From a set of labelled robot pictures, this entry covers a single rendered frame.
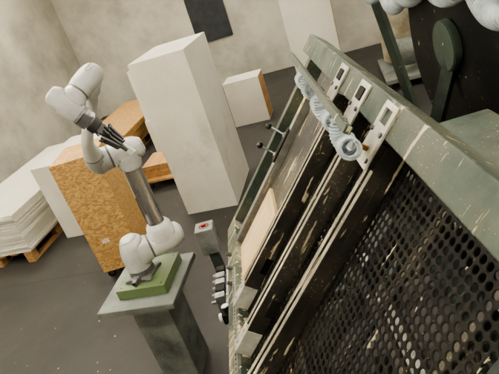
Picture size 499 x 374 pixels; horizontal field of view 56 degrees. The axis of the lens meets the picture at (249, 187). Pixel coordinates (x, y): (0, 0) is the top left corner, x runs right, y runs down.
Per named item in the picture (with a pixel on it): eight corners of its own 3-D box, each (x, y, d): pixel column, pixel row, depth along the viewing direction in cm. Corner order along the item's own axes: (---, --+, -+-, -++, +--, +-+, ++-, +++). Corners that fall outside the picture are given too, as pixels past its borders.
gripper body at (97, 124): (91, 122, 205) (109, 134, 209) (97, 112, 212) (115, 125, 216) (83, 132, 209) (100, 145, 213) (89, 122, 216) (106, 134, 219)
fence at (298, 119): (243, 237, 280) (236, 236, 279) (313, 93, 244) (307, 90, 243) (243, 242, 275) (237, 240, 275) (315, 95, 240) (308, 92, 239)
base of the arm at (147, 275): (122, 289, 282) (118, 281, 280) (137, 265, 301) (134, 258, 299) (148, 286, 277) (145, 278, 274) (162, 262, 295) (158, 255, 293)
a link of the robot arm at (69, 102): (75, 120, 202) (92, 97, 207) (43, 97, 195) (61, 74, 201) (70, 126, 211) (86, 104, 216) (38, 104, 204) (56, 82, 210)
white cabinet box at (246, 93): (240, 117, 801) (227, 77, 771) (272, 110, 786) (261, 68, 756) (235, 127, 762) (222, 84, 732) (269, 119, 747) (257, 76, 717)
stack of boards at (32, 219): (64, 180, 781) (46, 147, 754) (119, 168, 754) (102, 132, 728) (-34, 274, 567) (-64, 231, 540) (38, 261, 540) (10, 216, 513)
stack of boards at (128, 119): (132, 121, 1011) (124, 102, 992) (176, 110, 984) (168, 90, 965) (81, 171, 796) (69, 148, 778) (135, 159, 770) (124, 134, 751)
